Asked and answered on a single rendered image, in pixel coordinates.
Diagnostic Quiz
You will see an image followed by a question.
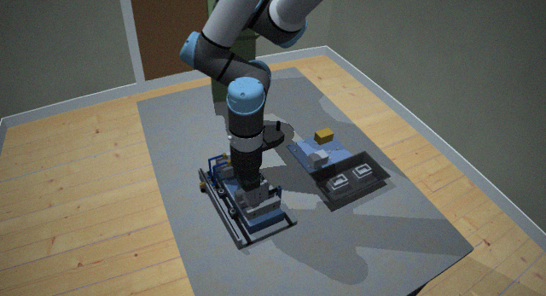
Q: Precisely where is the yellow rectangular block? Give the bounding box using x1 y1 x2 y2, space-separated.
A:
314 128 334 145

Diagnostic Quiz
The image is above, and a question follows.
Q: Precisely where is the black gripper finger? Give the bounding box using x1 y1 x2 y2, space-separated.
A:
255 181 264 201

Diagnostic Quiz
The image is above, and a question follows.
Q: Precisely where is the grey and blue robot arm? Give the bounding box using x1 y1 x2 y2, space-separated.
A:
180 0 322 138

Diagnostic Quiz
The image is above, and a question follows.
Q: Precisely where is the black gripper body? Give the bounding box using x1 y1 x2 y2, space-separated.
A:
228 121 285 192

